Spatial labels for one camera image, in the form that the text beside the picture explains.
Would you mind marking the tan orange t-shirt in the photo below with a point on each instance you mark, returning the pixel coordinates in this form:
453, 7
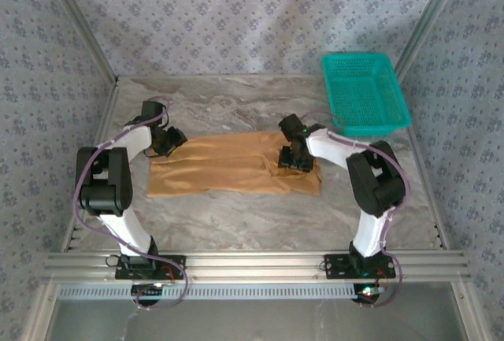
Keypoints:
220, 167

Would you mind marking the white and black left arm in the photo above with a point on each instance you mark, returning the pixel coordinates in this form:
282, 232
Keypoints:
130, 230

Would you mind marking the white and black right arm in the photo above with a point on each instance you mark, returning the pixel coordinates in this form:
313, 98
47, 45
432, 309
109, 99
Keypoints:
330, 150

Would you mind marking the teal plastic mesh basket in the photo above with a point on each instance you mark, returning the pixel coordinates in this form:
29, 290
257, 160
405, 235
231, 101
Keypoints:
362, 130

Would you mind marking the black controller board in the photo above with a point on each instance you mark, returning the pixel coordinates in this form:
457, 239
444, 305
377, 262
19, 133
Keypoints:
368, 295
145, 293

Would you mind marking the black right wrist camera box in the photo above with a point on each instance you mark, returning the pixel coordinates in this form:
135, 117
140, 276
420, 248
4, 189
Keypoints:
286, 158

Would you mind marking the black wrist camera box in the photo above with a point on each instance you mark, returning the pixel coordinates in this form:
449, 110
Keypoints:
286, 158
178, 137

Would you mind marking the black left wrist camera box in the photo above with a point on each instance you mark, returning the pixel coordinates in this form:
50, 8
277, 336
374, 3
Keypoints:
178, 137

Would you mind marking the aluminium side rail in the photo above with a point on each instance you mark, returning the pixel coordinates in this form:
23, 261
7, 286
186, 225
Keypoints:
106, 120

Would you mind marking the aluminium frame post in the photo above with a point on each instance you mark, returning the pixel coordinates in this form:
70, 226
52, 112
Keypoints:
429, 18
78, 22

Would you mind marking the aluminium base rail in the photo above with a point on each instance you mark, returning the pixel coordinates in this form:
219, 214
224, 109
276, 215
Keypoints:
256, 264

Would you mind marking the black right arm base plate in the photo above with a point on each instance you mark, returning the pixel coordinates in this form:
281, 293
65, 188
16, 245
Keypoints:
334, 266

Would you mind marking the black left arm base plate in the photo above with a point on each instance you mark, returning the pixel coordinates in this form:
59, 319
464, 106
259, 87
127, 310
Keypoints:
173, 262

